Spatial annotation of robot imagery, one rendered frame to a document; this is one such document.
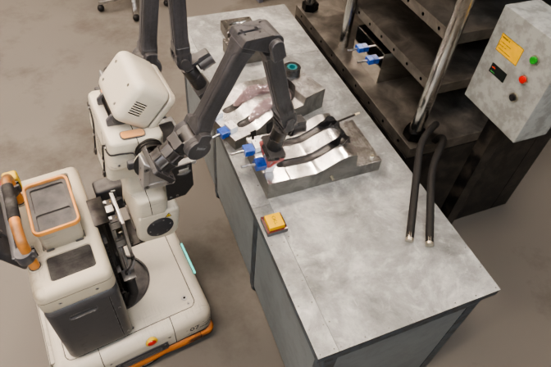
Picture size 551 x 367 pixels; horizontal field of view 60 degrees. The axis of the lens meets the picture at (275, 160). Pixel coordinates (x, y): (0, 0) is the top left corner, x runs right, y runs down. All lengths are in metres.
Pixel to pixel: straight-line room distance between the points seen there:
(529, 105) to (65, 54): 3.31
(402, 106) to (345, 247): 0.90
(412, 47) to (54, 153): 2.23
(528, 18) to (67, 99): 2.91
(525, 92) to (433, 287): 0.75
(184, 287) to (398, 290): 0.99
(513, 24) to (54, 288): 1.77
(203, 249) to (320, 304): 1.17
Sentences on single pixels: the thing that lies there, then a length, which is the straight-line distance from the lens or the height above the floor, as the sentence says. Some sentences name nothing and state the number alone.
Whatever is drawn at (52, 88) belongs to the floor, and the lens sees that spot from 3.81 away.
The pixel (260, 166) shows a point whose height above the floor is 0.94.
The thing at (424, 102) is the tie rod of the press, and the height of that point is 1.00.
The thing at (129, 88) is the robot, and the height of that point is 1.37.
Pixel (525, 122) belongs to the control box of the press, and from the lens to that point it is 1.91.
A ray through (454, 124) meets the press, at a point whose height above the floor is 0.79.
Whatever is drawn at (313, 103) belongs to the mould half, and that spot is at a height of 0.85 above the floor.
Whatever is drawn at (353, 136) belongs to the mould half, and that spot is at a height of 0.86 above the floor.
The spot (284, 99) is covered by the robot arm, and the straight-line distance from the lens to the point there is 1.50.
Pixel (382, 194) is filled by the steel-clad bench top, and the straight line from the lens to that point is 1.95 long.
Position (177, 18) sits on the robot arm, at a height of 1.39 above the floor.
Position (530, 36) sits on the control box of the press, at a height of 1.43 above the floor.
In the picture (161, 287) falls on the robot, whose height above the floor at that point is 0.28.
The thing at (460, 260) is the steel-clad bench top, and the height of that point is 0.80.
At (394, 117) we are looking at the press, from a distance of 2.33.
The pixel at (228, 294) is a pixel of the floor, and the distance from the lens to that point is 2.53.
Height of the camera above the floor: 2.25
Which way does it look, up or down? 47 degrees down
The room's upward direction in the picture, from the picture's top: 6 degrees clockwise
